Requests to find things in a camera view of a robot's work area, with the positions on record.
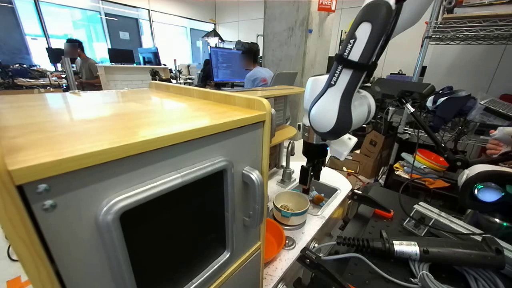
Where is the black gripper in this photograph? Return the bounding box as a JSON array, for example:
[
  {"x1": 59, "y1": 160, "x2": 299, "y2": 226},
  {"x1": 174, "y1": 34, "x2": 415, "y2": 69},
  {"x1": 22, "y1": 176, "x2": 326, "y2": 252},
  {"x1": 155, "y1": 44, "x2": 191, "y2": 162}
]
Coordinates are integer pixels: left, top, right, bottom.
[{"x1": 297, "y1": 133, "x2": 329, "y2": 196}]

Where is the cream pot with teal handles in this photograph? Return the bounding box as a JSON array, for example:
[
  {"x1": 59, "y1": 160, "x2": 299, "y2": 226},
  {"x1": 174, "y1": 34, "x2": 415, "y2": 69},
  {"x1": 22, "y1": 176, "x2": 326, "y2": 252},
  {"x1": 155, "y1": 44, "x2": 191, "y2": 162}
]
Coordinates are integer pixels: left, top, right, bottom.
[{"x1": 270, "y1": 189, "x2": 311, "y2": 231}]

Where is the grey toy sink basin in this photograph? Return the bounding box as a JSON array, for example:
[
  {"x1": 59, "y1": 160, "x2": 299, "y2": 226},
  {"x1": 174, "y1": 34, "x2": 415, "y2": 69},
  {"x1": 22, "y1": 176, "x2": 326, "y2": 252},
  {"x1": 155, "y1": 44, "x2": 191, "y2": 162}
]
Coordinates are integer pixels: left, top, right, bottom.
[{"x1": 289, "y1": 178, "x2": 340, "y2": 216}]

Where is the grey toy faucet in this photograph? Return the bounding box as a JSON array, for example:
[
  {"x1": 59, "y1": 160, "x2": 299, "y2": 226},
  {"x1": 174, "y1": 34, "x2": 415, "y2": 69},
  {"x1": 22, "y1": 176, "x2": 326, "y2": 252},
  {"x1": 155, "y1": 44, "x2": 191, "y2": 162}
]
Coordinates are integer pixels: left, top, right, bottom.
[{"x1": 278, "y1": 140, "x2": 297, "y2": 188}]

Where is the flat brown cardboard box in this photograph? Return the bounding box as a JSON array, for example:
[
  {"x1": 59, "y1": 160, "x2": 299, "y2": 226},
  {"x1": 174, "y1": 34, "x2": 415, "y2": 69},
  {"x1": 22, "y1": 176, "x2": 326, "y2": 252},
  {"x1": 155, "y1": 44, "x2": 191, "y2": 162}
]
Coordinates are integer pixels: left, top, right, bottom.
[{"x1": 324, "y1": 152, "x2": 369, "y2": 181}]

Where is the white paper sheet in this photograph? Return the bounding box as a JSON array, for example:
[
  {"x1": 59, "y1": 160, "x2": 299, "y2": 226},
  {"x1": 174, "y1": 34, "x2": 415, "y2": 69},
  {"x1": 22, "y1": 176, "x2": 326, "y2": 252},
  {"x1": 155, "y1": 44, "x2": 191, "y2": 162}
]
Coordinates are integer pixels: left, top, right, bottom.
[{"x1": 327, "y1": 133, "x2": 359, "y2": 162}]

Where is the orange plastic bowl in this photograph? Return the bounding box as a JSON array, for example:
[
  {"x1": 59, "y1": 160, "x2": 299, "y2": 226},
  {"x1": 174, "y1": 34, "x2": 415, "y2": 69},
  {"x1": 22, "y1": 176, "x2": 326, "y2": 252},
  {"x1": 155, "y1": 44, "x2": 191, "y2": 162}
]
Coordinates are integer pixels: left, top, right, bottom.
[{"x1": 262, "y1": 216, "x2": 287, "y2": 266}]

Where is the black perforated base board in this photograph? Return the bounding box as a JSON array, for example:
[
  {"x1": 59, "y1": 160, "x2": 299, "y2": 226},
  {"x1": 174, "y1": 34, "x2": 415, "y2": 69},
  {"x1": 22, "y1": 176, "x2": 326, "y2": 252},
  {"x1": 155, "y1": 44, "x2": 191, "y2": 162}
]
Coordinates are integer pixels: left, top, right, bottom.
[{"x1": 329, "y1": 181, "x2": 512, "y2": 288}]

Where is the grey laptop on shelf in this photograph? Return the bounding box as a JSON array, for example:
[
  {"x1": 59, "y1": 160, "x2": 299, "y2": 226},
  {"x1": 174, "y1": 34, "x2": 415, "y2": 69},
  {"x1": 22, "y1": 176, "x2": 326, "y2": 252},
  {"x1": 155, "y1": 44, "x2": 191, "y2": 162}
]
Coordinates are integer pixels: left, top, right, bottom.
[{"x1": 270, "y1": 71, "x2": 300, "y2": 88}]

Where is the man in light blue shirt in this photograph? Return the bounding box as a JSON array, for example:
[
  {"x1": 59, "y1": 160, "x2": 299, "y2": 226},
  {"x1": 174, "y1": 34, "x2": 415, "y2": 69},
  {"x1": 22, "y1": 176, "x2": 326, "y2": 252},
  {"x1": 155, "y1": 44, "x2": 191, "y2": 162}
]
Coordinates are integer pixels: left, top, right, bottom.
[{"x1": 236, "y1": 40, "x2": 276, "y2": 90}]

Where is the stack of orange plates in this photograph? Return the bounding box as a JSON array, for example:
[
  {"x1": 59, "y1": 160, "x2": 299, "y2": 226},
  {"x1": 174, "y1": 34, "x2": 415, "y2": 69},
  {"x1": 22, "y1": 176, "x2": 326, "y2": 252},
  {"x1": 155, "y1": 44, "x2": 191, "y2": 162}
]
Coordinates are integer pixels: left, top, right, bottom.
[{"x1": 412, "y1": 148, "x2": 451, "y2": 173}]

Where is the black stand pole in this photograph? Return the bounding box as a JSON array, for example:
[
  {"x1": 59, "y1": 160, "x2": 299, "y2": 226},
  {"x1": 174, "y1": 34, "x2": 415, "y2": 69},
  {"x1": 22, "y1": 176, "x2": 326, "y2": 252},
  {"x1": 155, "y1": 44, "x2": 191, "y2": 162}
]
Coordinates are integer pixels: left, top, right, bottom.
[{"x1": 401, "y1": 101, "x2": 460, "y2": 167}]

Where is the black flat device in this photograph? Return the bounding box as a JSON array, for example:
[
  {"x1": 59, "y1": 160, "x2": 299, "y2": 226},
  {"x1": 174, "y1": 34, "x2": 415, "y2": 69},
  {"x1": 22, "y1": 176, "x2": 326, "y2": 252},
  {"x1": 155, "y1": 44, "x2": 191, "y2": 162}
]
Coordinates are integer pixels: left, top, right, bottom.
[{"x1": 371, "y1": 77, "x2": 436, "y2": 103}]

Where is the monitor with blue screen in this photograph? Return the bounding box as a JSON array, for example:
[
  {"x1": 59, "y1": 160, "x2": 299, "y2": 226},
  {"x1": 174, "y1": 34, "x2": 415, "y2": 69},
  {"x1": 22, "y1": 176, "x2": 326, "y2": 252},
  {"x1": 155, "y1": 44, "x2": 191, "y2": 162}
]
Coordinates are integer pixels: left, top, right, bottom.
[{"x1": 207, "y1": 47, "x2": 249, "y2": 87}]

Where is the person in dark clothes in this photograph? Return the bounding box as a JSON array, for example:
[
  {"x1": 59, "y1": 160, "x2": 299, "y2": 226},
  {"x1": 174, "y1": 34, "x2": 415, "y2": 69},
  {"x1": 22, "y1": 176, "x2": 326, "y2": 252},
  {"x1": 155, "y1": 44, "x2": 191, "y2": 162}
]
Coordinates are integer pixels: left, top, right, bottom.
[{"x1": 196, "y1": 56, "x2": 215, "y2": 90}]

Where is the white round device blue light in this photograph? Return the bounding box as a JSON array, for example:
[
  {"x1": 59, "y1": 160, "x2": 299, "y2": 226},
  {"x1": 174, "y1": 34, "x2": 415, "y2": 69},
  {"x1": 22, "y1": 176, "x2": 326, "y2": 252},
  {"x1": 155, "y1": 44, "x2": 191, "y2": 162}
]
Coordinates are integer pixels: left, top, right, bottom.
[{"x1": 455, "y1": 162, "x2": 512, "y2": 218}]

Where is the black pendant lamp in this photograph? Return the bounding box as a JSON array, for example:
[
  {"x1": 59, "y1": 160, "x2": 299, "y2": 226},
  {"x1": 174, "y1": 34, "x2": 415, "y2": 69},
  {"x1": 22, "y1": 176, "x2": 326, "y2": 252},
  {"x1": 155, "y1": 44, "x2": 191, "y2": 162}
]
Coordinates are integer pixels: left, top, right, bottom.
[{"x1": 199, "y1": 23, "x2": 227, "y2": 48}]

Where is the silver laptop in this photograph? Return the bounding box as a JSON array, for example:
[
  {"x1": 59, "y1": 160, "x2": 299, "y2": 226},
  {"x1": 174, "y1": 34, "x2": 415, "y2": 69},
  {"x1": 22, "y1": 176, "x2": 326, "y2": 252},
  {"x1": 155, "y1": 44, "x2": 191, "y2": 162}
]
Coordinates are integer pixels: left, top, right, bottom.
[{"x1": 476, "y1": 95, "x2": 512, "y2": 120}]

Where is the white desk partition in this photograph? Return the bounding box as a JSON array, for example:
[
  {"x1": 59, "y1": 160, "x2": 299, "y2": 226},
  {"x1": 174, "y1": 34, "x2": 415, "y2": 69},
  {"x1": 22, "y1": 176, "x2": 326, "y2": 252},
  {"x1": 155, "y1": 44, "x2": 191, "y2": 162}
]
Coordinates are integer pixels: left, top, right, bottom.
[{"x1": 95, "y1": 63, "x2": 172, "y2": 92}]

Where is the man in brown shirt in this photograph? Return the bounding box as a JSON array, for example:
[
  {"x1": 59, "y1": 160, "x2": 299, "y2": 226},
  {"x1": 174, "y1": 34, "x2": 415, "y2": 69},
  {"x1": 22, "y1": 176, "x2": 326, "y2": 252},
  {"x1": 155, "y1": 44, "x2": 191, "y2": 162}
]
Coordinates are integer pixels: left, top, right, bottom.
[{"x1": 62, "y1": 37, "x2": 103, "y2": 93}]

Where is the grey cabinet door handle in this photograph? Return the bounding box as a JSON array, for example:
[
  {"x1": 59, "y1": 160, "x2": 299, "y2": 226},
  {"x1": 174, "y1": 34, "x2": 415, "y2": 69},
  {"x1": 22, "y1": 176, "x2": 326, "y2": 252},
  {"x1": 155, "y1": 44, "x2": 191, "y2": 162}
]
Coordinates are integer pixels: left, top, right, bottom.
[{"x1": 239, "y1": 165, "x2": 265, "y2": 231}]

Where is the aluminium rail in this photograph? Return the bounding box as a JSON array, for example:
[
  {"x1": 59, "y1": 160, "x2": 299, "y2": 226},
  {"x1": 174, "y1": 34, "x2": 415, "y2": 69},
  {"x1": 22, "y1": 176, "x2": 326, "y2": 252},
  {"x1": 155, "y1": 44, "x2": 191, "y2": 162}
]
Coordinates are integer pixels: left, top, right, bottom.
[{"x1": 401, "y1": 200, "x2": 484, "y2": 239}]

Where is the thick black ribbed cable connector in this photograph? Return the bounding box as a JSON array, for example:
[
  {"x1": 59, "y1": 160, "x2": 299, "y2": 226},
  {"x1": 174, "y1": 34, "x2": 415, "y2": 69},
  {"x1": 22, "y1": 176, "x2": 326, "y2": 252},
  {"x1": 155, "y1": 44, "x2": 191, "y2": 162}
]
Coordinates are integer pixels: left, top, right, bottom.
[{"x1": 334, "y1": 231, "x2": 505, "y2": 271}]

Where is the orange wall sign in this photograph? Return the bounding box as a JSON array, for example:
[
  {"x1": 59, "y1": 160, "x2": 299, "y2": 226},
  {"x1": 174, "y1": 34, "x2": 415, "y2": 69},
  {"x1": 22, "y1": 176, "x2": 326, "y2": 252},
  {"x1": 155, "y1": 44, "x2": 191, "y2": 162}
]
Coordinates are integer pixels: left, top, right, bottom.
[{"x1": 316, "y1": 0, "x2": 339, "y2": 15}]

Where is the grey cable bundle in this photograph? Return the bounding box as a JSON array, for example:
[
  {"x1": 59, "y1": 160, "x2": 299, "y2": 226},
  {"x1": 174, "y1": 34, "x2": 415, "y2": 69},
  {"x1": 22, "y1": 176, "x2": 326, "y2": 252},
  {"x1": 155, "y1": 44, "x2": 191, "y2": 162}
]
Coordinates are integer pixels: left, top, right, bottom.
[{"x1": 406, "y1": 260, "x2": 512, "y2": 288}]

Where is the metal wire shelf rack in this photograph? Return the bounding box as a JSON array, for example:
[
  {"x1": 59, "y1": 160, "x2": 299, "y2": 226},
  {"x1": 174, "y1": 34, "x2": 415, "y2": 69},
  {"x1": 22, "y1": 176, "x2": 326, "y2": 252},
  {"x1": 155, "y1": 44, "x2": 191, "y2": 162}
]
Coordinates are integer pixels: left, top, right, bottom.
[{"x1": 412, "y1": 0, "x2": 512, "y2": 95}]

